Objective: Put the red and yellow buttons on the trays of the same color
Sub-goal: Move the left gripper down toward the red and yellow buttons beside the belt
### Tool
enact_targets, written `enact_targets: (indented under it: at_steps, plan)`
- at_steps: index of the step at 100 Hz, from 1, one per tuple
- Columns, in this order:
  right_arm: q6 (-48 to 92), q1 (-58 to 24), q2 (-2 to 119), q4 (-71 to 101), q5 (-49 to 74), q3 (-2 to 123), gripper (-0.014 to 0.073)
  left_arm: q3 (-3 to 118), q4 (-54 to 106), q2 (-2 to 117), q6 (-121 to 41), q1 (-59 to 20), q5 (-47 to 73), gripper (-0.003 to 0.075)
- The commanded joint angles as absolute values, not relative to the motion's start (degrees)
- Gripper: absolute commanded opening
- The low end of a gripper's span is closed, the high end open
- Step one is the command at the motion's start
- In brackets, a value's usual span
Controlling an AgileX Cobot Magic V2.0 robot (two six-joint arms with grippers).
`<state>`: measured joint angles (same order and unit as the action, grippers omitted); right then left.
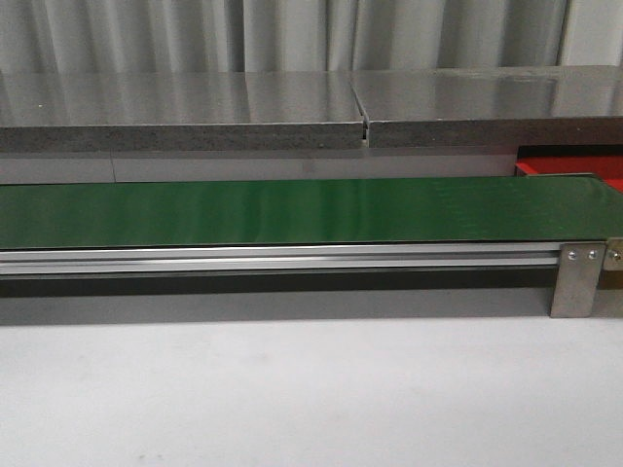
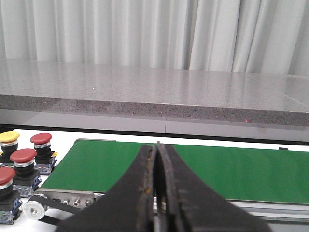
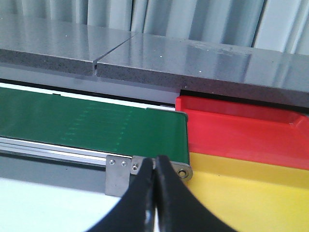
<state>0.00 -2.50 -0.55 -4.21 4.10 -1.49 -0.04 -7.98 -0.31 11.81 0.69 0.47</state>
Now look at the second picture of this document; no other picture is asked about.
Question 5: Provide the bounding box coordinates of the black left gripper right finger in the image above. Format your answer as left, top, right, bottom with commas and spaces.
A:
157, 143, 271, 232

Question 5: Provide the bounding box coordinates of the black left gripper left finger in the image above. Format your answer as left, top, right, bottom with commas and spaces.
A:
56, 145, 155, 232

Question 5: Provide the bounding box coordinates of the red mushroom push button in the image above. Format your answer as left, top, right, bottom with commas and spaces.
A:
30, 133, 58, 175
0, 167, 22, 225
10, 148, 41, 198

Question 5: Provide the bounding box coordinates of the yellow mushroom push button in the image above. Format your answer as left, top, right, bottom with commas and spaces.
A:
0, 131, 20, 163

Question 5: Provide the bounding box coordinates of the black drive belt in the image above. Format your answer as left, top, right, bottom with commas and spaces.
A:
28, 193, 81, 226

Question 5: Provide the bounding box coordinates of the white drive pulley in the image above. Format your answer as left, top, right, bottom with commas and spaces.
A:
23, 200, 46, 220

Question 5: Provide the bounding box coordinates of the green conveyor belt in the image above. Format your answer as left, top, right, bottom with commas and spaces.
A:
40, 139, 309, 205

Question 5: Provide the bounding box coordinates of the grey stone countertop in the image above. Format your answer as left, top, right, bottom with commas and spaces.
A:
0, 59, 309, 142

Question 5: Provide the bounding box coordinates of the white pleated curtain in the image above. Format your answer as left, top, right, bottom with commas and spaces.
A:
0, 0, 309, 76

